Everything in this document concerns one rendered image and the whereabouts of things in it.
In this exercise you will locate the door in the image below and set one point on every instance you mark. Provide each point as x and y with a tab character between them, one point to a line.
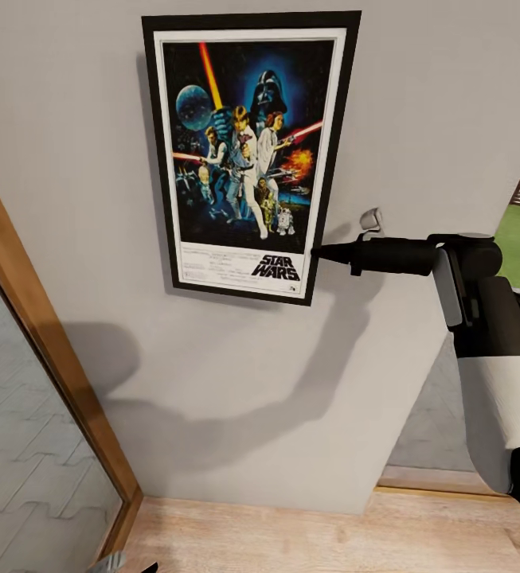
68	496

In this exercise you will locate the poster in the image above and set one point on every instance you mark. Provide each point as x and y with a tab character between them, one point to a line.
248	112

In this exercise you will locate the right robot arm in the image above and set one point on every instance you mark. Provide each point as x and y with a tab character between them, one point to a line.
482	311

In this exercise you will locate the fixed window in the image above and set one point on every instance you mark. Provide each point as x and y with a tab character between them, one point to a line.
430	457

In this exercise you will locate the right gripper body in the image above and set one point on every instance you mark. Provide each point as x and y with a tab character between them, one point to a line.
379	254

